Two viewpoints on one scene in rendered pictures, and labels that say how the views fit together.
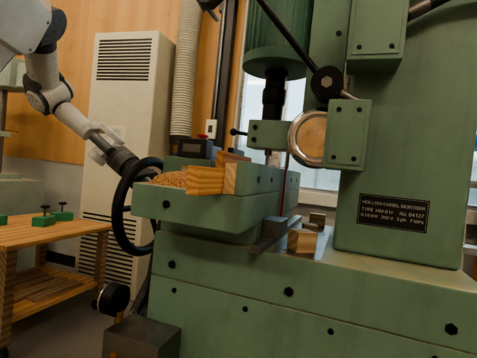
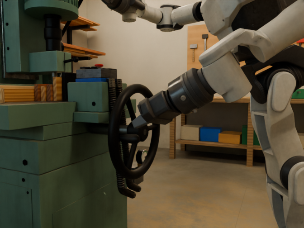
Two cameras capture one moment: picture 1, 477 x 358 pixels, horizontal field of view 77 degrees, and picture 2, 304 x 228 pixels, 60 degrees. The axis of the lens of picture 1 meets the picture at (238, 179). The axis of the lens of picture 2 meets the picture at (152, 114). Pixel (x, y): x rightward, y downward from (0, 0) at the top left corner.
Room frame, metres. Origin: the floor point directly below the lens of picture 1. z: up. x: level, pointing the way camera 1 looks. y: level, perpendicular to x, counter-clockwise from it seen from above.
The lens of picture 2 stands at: (1.67, 0.39, 0.93)
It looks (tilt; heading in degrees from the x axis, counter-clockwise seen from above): 5 degrees down; 187
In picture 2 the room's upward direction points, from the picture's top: straight up
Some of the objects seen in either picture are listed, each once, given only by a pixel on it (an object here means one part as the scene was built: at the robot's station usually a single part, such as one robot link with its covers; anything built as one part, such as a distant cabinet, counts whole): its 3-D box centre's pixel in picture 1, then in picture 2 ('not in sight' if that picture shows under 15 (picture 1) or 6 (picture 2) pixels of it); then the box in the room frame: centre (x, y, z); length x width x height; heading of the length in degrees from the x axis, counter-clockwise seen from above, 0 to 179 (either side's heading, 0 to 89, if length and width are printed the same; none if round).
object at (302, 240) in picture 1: (301, 240); not in sight; (0.57, -0.13, 0.82); 0.04 x 0.04 x 0.04; 20
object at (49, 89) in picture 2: not in sight; (69, 92); (0.77, -0.01, 0.93); 0.19 x 0.02 x 0.05; 160
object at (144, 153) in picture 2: (116, 304); (141, 158); (0.59, 0.22, 0.65); 0.06 x 0.04 x 0.08; 160
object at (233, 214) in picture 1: (223, 195); (78, 109); (0.80, 0.03, 0.87); 0.61 x 0.30 x 0.06; 160
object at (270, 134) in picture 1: (277, 139); (50, 64); (0.76, -0.09, 1.03); 0.14 x 0.07 x 0.09; 70
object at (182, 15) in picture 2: not in sight; (179, 16); (0.29, 0.37, 1.32); 0.22 x 0.12 x 0.13; 47
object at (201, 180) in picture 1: (257, 180); (69, 94); (0.70, -0.04, 0.92); 0.62 x 0.02 x 0.04; 160
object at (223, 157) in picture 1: (235, 170); (77, 89); (0.76, 0.01, 0.94); 0.21 x 0.01 x 0.08; 160
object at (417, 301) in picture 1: (306, 253); (32, 137); (0.73, -0.18, 0.76); 0.57 x 0.45 x 0.09; 70
